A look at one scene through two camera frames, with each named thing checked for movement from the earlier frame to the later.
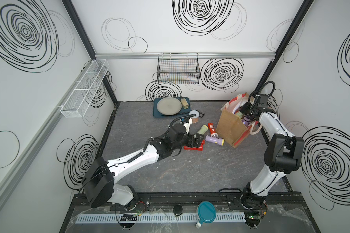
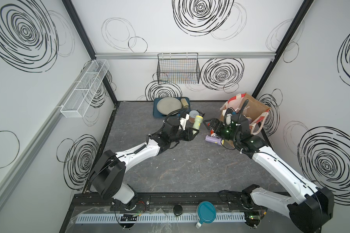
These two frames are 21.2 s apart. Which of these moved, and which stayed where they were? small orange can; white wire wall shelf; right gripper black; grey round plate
Moved: right gripper black
Stayed: small orange can; white wire wall shelf; grey round plate
